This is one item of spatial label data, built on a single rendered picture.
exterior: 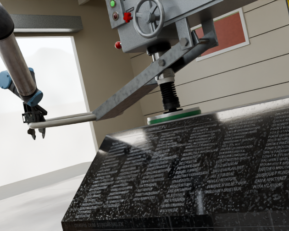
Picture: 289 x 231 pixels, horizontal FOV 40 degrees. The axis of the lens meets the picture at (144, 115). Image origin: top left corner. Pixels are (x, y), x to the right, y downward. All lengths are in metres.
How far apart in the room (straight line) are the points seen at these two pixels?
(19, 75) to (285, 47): 6.50
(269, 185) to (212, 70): 7.86
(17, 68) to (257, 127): 1.11
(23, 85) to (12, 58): 0.21
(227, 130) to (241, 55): 7.27
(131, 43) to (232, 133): 0.70
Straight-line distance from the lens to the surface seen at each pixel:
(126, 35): 1.61
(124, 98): 1.72
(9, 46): 1.66
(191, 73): 9.02
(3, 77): 2.05
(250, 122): 1.01
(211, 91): 8.75
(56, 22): 8.89
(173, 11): 1.46
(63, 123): 1.87
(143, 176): 1.18
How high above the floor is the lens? 0.89
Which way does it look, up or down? 1 degrees up
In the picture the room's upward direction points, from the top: 13 degrees counter-clockwise
